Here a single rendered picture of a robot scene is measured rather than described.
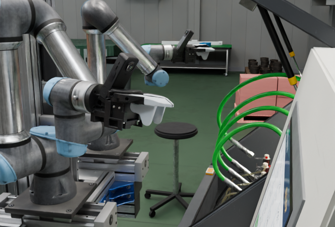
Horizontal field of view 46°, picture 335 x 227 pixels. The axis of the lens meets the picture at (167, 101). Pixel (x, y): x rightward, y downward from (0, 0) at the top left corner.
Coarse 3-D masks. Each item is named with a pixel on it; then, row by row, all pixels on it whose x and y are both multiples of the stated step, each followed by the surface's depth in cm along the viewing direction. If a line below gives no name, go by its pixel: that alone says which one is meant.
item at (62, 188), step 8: (40, 176) 123; (48, 176) 123; (56, 176) 123; (64, 176) 125; (72, 176) 131; (32, 184) 126; (40, 184) 123; (48, 184) 123; (56, 184) 124; (64, 184) 125; (72, 184) 128; (32, 192) 127; (40, 192) 123; (48, 192) 123; (56, 192) 124; (64, 192) 125; (72, 192) 127; (32, 200) 125; (40, 200) 123; (48, 200) 123; (56, 200) 123; (64, 200) 125
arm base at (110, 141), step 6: (102, 138) 170; (108, 138) 172; (114, 138) 173; (90, 144) 171; (96, 144) 170; (102, 144) 170; (108, 144) 171; (114, 144) 173; (96, 150) 171; (102, 150) 170
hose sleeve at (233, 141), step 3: (231, 141) 140; (234, 141) 140; (237, 141) 140; (234, 144) 140; (237, 144) 139; (240, 144) 140; (237, 147) 140; (240, 147) 139; (243, 147) 139; (243, 150) 139; (246, 150) 139; (246, 153) 139
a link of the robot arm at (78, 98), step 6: (78, 84) 90; (84, 84) 89; (90, 84) 89; (78, 90) 89; (84, 90) 88; (72, 96) 89; (78, 96) 89; (84, 96) 88; (72, 102) 90; (78, 102) 88; (84, 102) 88; (78, 108) 90; (84, 108) 88
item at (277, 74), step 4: (256, 76) 133; (260, 76) 132; (264, 76) 132; (268, 76) 131; (272, 76) 131; (276, 76) 131; (280, 76) 130; (284, 76) 130; (296, 76) 129; (248, 80) 134; (252, 80) 133; (240, 84) 135; (244, 84) 134; (236, 88) 135; (232, 92) 136; (228, 96) 137; (224, 100) 138; (220, 104) 138; (220, 108) 139; (220, 112) 139; (220, 116) 140; (220, 120) 140; (220, 124) 140
